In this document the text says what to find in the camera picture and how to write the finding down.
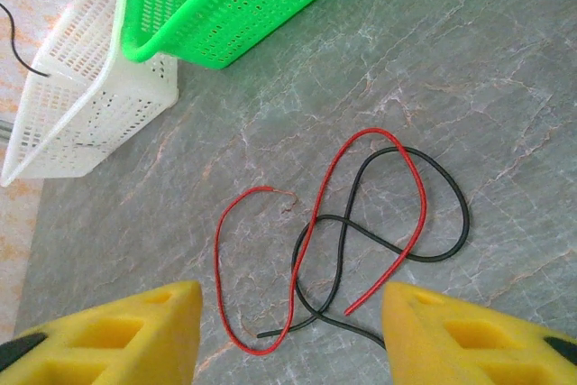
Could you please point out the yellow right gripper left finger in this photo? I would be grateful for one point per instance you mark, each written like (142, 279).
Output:
(112, 344)

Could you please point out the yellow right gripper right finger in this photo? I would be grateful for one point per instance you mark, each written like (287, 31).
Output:
(473, 349)

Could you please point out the white plastic basket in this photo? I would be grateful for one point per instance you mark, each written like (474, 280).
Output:
(135, 92)

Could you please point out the green plastic basket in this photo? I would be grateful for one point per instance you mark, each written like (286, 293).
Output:
(225, 11)

